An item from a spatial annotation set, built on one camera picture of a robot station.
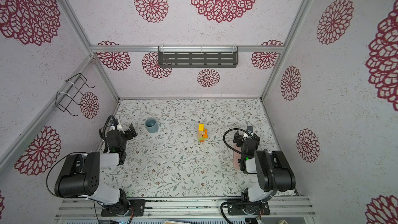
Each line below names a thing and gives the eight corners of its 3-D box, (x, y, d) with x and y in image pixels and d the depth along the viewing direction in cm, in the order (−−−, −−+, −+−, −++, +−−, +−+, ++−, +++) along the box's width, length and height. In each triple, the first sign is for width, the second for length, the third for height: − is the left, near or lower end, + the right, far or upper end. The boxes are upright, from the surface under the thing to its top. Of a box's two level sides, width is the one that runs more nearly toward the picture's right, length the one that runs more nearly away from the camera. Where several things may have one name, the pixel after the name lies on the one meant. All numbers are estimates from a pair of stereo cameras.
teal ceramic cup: (146, 132, 103) (143, 127, 98) (148, 124, 108) (146, 118, 103) (157, 133, 103) (155, 127, 98) (159, 124, 108) (157, 118, 103)
